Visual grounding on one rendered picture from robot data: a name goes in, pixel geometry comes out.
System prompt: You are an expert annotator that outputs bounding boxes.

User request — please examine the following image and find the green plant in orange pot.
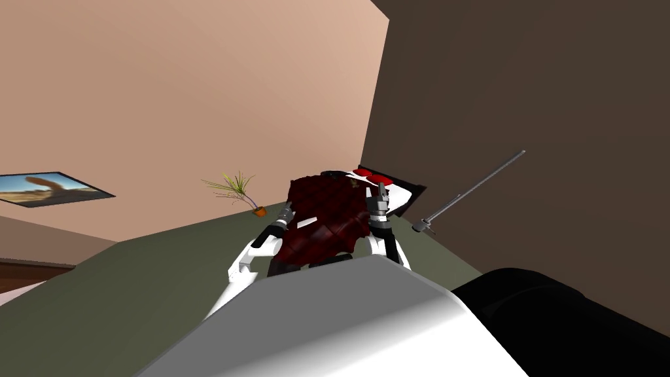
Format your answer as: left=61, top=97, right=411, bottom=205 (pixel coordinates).
left=201, top=170, right=268, bottom=218

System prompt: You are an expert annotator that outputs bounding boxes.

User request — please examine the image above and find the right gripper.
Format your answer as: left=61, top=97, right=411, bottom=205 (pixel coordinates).
left=364, top=184, right=393, bottom=223

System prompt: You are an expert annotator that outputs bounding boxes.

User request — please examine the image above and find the bed with dark red blanket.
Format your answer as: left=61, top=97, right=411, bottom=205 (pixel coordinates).
left=266, top=166, right=428, bottom=278

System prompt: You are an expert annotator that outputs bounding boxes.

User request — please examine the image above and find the framed desert landscape picture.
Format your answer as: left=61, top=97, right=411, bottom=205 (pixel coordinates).
left=0, top=171, right=116, bottom=209

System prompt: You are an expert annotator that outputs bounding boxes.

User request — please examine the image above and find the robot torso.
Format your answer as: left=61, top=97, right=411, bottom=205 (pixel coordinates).
left=135, top=254, right=531, bottom=377

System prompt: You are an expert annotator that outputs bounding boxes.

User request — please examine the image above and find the grey metal floor lamp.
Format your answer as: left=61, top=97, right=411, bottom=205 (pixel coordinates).
left=411, top=149, right=527, bottom=236

